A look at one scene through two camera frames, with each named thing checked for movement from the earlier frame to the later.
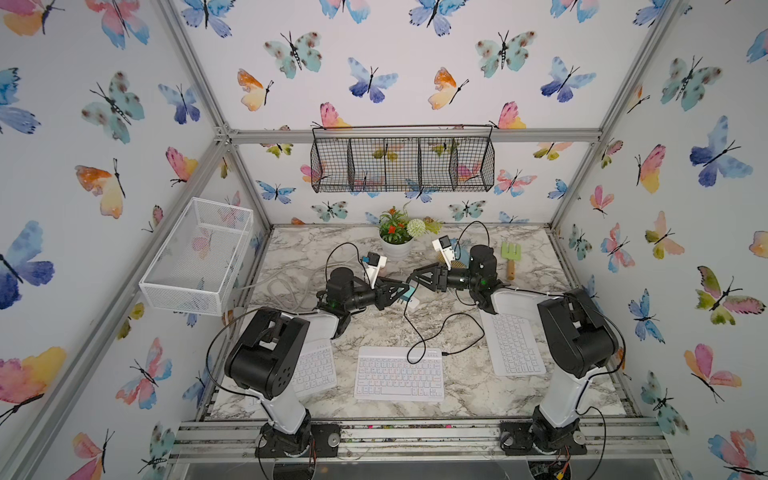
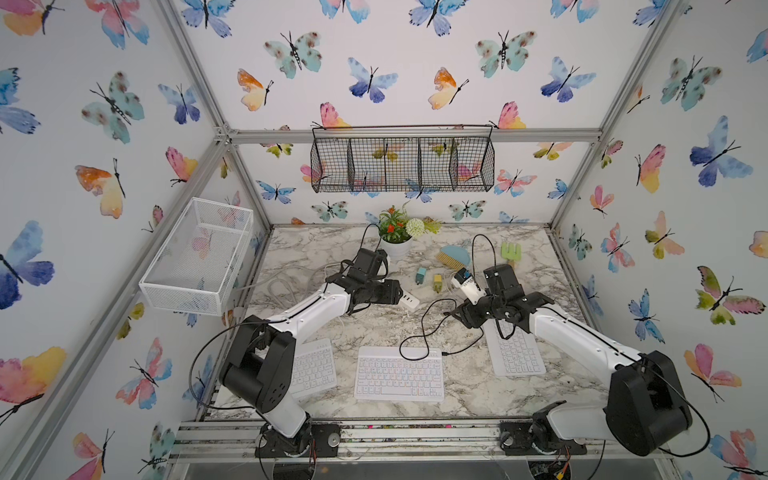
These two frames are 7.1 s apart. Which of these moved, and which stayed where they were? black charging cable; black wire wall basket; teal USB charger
Moved: teal USB charger; black charging cable
Stayed: black wire wall basket
